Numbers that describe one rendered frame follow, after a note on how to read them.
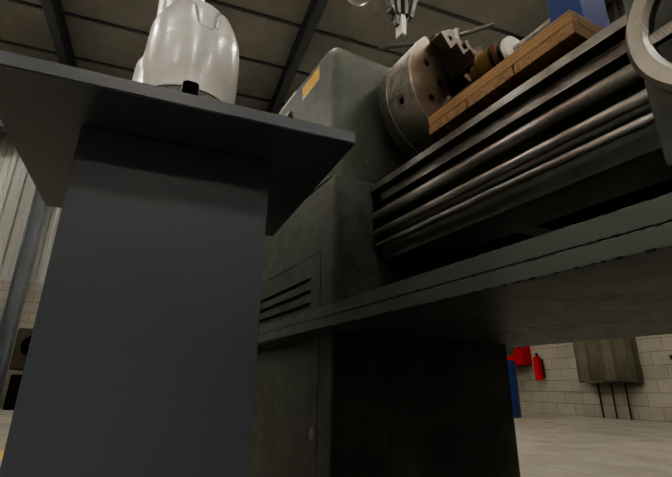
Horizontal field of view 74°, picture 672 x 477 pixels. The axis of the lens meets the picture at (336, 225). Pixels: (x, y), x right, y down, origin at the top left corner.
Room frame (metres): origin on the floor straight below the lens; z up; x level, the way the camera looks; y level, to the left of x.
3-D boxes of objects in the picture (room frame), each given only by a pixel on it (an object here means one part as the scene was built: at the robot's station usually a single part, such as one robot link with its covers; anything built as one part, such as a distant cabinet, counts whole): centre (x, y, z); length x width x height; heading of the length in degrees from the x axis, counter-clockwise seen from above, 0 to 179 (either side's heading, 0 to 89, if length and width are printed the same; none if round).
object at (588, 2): (0.63, -0.43, 1.00); 0.08 x 0.06 x 0.23; 118
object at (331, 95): (1.28, -0.06, 1.06); 0.59 x 0.48 x 0.39; 28
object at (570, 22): (0.69, -0.40, 0.89); 0.36 x 0.30 x 0.04; 118
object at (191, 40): (0.67, 0.27, 0.97); 0.18 x 0.16 x 0.22; 32
